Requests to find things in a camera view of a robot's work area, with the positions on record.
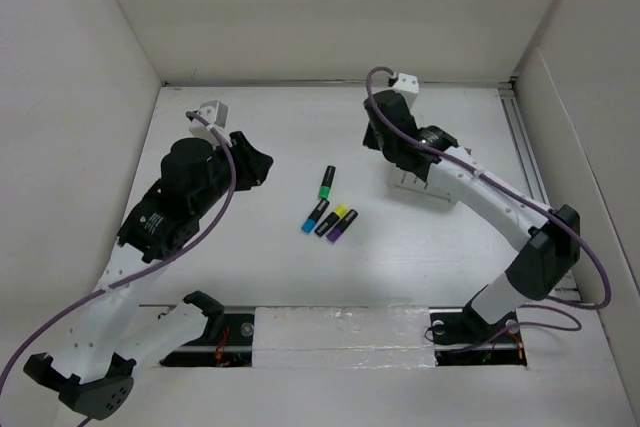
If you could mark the white two-slot organizer box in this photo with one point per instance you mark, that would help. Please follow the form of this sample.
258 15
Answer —
408 180

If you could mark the yellow cap highlighter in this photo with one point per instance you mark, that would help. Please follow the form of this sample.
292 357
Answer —
331 220

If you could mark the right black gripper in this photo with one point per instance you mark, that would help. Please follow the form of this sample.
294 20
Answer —
370 138

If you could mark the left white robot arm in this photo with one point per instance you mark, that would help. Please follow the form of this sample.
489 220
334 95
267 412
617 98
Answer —
93 371

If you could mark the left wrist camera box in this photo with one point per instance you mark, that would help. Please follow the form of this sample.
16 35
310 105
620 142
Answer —
213 112

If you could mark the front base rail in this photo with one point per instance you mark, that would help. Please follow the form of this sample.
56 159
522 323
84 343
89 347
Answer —
395 338

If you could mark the purple cap highlighter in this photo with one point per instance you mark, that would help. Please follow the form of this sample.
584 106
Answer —
343 224

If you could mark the aluminium rail right side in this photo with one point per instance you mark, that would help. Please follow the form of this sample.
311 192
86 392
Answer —
530 170

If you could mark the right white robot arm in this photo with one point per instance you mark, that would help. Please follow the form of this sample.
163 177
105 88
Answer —
541 236

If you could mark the blue cap highlighter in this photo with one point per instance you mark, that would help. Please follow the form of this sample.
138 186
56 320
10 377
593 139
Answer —
315 215

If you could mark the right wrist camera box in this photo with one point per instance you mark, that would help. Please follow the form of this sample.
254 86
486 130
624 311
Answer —
405 84

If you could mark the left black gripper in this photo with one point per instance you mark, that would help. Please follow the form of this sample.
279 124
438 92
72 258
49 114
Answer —
252 164

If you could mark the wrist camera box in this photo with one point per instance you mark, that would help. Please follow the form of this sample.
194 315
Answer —
213 112
405 84

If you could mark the green cap highlighter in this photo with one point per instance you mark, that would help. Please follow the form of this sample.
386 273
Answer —
327 182

